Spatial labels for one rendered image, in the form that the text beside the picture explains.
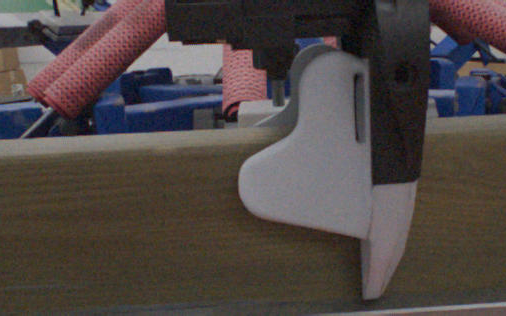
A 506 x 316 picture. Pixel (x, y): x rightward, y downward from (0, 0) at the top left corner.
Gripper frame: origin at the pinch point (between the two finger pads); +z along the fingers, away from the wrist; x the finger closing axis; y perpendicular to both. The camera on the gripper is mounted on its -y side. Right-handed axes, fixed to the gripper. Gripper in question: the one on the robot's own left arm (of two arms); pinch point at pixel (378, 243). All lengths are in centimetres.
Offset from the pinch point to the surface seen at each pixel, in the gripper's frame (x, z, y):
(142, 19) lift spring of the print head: -58, -9, 20
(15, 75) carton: -382, 25, 172
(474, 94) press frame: -55, 3, -25
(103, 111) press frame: -55, 2, 26
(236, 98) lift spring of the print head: -38.6, -0.8, 7.2
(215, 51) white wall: -407, 16, 37
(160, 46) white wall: -407, 11, 77
